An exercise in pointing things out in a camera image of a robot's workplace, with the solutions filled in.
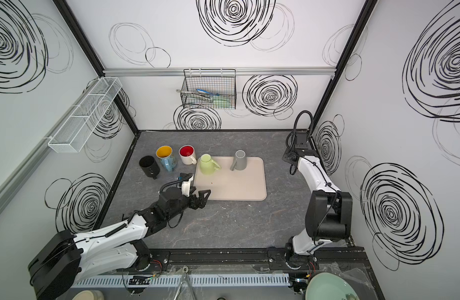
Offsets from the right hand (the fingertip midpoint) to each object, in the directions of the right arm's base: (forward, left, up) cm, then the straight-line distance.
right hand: (293, 156), depth 90 cm
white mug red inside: (+8, +56, -10) cm, 57 cm away
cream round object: (-55, +76, -6) cm, 94 cm away
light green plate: (-50, -7, -14) cm, 52 cm away
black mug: (-4, +72, -6) cm, 72 cm away
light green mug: (-2, +43, -7) cm, 43 cm away
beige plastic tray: (-9, +33, -14) cm, 37 cm away
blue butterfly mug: (-1, +63, -3) cm, 63 cm away
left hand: (-18, +42, -2) cm, 46 cm away
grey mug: (+1, +26, -7) cm, 27 cm away
